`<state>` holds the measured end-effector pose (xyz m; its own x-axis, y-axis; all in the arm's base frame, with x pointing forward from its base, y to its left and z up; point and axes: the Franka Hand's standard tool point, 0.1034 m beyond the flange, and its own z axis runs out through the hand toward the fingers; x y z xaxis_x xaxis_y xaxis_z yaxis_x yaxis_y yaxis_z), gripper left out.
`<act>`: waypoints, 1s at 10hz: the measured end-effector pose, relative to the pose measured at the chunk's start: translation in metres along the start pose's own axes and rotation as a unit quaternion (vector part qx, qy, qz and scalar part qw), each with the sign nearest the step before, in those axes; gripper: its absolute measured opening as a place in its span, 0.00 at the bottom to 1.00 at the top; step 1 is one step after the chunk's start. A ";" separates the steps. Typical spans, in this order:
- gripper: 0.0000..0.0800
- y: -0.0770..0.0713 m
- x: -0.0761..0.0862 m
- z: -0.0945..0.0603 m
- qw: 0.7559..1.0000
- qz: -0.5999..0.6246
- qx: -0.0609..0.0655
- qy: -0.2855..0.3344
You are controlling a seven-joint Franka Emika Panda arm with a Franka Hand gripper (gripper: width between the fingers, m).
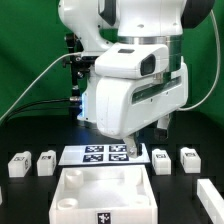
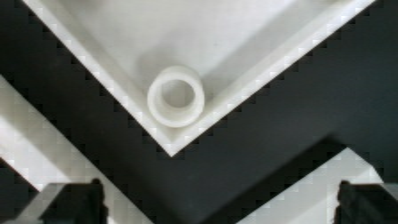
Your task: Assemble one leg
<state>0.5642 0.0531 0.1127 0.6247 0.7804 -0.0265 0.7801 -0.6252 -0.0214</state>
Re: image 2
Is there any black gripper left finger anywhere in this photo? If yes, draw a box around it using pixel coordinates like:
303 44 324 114
11 179 109 224

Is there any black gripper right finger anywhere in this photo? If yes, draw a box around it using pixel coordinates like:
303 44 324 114
335 181 398 224

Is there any white square tabletop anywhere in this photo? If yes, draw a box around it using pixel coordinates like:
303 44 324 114
22 0 376 155

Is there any white L-shaped obstacle wall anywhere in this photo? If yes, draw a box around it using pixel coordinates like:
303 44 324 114
0 77 398 224

